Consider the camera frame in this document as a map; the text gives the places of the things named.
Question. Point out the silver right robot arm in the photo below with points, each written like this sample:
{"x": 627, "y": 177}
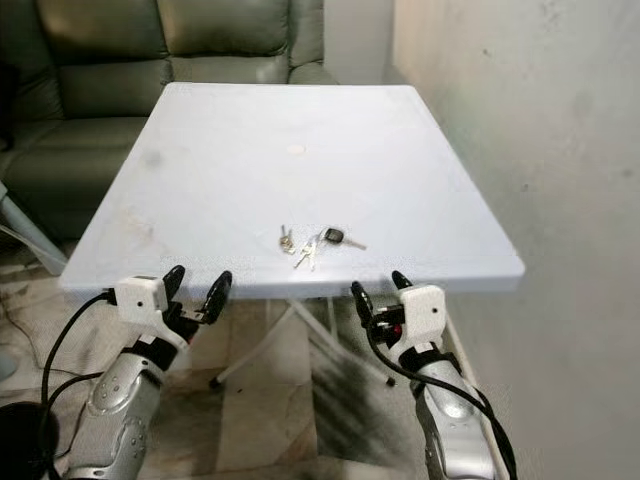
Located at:
{"x": 455, "y": 420}

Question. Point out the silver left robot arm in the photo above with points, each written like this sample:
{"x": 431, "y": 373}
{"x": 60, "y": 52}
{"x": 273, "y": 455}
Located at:
{"x": 120, "y": 410}

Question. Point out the silver key bunch black fob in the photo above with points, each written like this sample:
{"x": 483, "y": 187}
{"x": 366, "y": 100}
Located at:
{"x": 332, "y": 237}

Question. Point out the white folding table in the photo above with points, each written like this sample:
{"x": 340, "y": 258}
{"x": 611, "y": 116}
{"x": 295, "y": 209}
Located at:
{"x": 310, "y": 160}

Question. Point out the pale grey side table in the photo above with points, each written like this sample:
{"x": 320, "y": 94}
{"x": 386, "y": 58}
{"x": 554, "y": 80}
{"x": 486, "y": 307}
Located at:
{"x": 25, "y": 225}

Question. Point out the dark green leather sofa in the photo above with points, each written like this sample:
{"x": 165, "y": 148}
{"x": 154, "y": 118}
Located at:
{"x": 100, "y": 90}

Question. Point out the black round object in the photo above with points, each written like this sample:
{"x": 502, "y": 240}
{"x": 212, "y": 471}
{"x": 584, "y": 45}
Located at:
{"x": 22, "y": 440}

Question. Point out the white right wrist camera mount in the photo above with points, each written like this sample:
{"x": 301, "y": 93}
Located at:
{"x": 424, "y": 310}

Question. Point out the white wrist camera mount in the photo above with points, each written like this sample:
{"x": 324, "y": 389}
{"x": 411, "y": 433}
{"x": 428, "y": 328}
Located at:
{"x": 424, "y": 310}
{"x": 140, "y": 298}

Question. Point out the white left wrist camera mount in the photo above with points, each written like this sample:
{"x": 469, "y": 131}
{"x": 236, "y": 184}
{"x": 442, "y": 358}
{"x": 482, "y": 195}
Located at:
{"x": 140, "y": 298}

